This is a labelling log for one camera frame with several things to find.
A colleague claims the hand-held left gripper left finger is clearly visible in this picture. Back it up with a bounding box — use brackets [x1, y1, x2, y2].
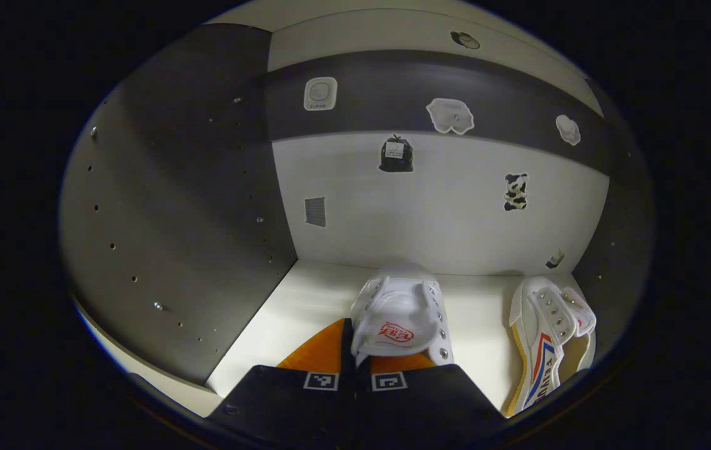
[209, 317, 357, 439]

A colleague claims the white canvas shoe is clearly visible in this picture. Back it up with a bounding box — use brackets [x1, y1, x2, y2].
[507, 275, 598, 418]
[351, 262, 455, 368]

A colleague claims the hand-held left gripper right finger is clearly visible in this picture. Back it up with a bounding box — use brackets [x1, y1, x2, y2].
[355, 353, 507, 441]

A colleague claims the white cabinet shelf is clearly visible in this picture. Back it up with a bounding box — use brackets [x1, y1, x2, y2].
[206, 259, 581, 416]

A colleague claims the white shoe cabinet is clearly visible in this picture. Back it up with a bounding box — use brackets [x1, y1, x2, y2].
[59, 0, 656, 419]

